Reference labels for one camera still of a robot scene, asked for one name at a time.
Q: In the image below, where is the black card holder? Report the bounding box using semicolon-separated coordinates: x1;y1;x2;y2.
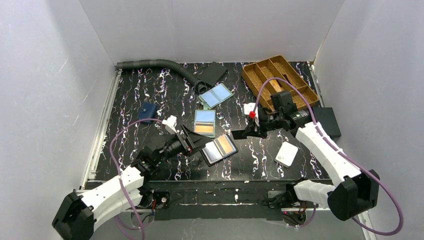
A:
200;134;239;167

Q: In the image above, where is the green card holder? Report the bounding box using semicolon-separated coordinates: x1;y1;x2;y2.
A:
194;109;216;138
198;83;234;110

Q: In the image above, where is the orange credit card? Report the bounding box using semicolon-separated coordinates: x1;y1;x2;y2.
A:
216;135;235;156

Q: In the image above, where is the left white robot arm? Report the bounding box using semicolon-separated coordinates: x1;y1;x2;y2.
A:
51;125;212;240

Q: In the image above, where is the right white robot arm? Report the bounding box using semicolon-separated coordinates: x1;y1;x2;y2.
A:
231;91;380;221

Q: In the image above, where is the wooden piece in tray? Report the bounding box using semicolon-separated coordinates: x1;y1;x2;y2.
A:
268;77;285;95

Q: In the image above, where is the white box with code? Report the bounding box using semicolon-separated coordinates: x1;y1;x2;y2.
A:
274;141;299;168

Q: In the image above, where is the wicker divided tray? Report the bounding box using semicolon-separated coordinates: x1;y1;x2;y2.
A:
241;54;320;112

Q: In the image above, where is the blue snap wallet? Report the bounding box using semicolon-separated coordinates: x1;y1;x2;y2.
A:
137;102;158;124

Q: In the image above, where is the black box right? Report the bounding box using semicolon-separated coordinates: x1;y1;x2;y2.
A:
312;107;342;140

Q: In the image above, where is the black square pad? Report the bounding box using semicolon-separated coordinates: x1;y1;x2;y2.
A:
198;61;228;88

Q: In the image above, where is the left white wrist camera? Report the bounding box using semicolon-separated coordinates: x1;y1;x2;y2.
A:
161;115;179;135

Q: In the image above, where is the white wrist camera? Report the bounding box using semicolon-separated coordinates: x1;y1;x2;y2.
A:
243;102;259;126
161;115;179;135

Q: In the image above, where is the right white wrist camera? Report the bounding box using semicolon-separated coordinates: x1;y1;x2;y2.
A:
243;102;259;126

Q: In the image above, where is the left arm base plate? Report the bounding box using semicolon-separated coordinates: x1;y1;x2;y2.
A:
127;189;171;211

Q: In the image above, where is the grey corrugated hose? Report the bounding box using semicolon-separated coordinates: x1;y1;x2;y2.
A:
116;59;210;95

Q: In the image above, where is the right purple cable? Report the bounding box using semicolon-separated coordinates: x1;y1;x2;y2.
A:
253;77;405;237

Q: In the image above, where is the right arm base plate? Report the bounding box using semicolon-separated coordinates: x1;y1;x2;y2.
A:
261;190;316;211

